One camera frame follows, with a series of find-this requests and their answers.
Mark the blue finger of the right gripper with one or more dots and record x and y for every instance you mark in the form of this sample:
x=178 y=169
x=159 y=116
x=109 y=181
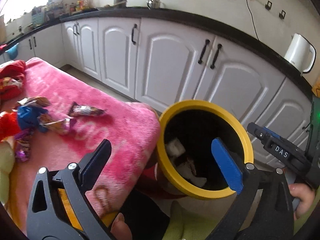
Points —
x=268 y=132

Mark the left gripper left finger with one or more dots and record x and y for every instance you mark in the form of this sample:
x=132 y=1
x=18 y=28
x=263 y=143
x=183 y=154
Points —
x=46 y=216

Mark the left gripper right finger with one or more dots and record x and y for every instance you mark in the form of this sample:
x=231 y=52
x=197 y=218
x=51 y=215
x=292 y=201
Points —
x=263 y=205

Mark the purple snack wrapper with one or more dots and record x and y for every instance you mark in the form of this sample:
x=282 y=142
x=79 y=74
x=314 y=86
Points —
x=22 y=146

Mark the red plastic bag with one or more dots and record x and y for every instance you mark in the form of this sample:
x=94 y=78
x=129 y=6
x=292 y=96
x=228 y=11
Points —
x=8 y=125

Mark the brown chocolate bar wrapper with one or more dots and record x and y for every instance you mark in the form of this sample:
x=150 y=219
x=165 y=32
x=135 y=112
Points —
x=81 y=110

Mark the light green mesh cloth pouch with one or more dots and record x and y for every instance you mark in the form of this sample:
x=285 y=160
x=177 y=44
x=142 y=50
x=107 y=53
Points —
x=7 y=160

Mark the yellow rimmed trash bin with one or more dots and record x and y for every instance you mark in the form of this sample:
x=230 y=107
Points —
x=196 y=124

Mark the white lower kitchen cabinets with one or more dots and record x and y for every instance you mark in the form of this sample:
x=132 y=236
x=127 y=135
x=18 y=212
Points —
x=160 y=63

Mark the person's right hand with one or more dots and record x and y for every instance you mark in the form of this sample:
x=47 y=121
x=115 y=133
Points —
x=305 y=194

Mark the person's left hand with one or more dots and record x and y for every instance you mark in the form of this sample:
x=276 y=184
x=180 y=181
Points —
x=120 y=229

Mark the white electric kettle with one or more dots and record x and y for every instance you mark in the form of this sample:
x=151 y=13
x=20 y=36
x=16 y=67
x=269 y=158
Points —
x=301 y=54

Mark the pink cartoon fleece blanket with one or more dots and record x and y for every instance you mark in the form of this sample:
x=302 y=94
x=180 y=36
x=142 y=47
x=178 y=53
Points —
x=132 y=128

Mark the blue crumpled plastic bag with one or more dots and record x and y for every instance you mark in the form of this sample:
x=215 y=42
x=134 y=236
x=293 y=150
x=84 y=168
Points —
x=27 y=118

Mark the gold foil candy wrapper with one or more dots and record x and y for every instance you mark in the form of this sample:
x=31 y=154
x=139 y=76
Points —
x=37 y=101

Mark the red patterned cloth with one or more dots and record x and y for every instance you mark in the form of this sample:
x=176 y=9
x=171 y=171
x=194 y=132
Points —
x=12 y=79

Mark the steel teapot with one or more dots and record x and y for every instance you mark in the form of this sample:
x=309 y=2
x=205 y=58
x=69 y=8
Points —
x=153 y=4

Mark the dark cooking pot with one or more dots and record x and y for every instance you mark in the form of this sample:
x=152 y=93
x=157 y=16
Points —
x=119 y=3

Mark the condiment bottles group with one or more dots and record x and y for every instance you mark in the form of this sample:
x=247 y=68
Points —
x=79 y=6

